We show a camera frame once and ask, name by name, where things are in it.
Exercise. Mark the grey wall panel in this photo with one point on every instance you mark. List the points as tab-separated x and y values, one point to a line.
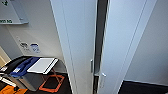
11	11

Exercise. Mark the white wardrobe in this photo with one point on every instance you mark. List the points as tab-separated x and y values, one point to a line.
100	40

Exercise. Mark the white wardrobe door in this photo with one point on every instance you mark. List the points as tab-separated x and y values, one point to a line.
123	40
76	40

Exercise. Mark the blue item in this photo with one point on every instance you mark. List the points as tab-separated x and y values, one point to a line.
23	66

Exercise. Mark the orange item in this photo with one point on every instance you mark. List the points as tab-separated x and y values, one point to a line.
51	83

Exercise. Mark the white flat board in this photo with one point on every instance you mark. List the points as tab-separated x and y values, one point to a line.
42	65

